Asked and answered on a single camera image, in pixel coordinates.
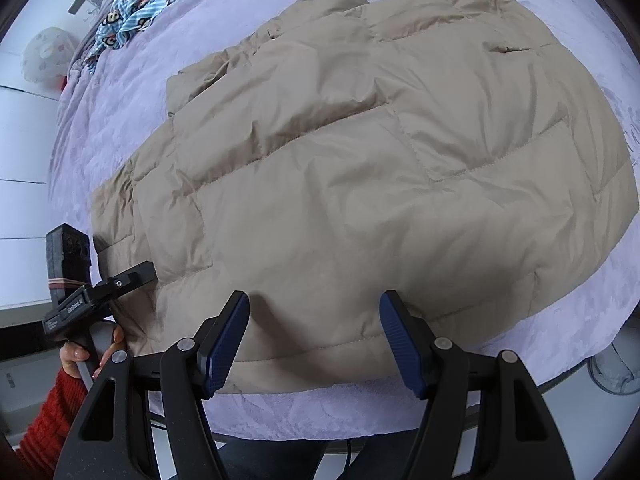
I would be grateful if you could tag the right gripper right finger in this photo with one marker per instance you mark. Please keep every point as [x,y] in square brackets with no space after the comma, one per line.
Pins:
[437,371]

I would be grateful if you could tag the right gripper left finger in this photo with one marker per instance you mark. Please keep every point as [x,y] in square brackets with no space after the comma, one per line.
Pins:
[191,371]

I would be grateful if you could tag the beige puffer jacket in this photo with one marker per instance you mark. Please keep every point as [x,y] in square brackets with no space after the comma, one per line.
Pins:
[452,150]

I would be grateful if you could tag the red sleeve forearm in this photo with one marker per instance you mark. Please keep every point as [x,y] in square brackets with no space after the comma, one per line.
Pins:
[41,446]

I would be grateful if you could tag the left hand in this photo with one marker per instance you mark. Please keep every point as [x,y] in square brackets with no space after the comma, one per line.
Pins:
[80,350]

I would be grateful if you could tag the lilac plush bed blanket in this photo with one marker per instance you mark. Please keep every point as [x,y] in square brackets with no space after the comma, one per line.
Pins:
[104,117]

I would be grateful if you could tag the white wardrobe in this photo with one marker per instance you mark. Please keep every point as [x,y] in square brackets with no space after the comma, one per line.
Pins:
[28,132]

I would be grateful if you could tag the white round patterned pillow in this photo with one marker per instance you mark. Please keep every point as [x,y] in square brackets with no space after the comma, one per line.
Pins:
[48,55]

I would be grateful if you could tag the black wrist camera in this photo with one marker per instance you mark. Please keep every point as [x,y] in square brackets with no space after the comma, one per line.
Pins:
[68,262]

